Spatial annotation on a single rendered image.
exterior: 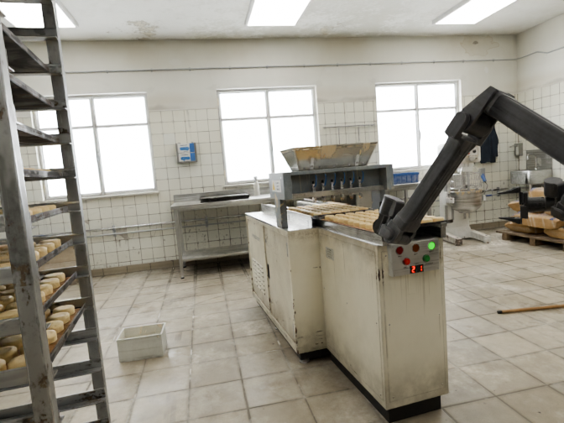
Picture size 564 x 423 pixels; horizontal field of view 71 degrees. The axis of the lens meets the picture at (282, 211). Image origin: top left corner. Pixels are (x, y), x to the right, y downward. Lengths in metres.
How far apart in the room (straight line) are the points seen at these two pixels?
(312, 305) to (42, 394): 1.83
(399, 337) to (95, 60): 5.00
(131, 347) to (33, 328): 2.20
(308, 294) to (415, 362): 0.76
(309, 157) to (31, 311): 1.86
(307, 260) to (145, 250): 3.58
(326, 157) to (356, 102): 3.66
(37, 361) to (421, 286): 1.52
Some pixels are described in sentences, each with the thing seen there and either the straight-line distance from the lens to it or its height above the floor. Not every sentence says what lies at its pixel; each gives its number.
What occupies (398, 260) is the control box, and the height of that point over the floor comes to 0.77.
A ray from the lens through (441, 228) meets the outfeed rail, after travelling 1.89.
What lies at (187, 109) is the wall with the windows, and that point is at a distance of 5.59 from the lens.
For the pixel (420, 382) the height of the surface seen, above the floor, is 0.18.
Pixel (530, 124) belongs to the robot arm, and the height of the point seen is 1.25.
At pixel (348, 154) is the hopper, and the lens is 2.50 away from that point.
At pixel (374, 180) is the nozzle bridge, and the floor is 1.08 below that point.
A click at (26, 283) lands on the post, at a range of 0.79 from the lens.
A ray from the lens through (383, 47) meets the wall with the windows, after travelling 6.40.
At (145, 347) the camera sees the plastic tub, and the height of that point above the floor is 0.08.
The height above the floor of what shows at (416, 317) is 0.49.
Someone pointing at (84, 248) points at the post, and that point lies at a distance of 1.23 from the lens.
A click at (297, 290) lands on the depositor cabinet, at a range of 2.40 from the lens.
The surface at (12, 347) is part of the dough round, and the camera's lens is 1.01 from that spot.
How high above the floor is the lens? 1.19
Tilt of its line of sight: 6 degrees down
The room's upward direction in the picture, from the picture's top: 5 degrees counter-clockwise
